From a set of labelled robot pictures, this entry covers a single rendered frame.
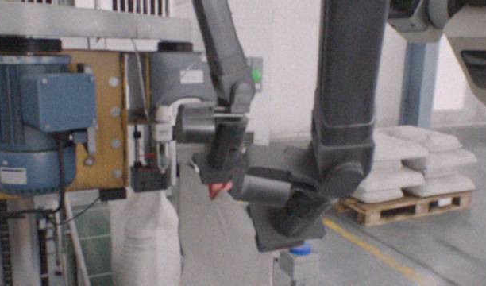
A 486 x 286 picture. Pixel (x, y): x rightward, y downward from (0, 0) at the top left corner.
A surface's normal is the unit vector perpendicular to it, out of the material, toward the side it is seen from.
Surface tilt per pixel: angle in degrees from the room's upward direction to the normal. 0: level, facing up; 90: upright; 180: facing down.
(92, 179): 90
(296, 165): 34
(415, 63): 90
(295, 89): 90
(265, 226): 46
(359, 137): 121
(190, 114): 94
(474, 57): 130
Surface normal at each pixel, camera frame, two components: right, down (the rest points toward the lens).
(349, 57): 0.00, 0.68
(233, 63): 0.42, 0.25
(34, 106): -0.66, 0.13
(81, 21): 0.89, 0.11
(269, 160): 0.24, -0.72
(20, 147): 0.07, 0.20
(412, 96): -0.91, 0.06
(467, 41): -0.71, 0.68
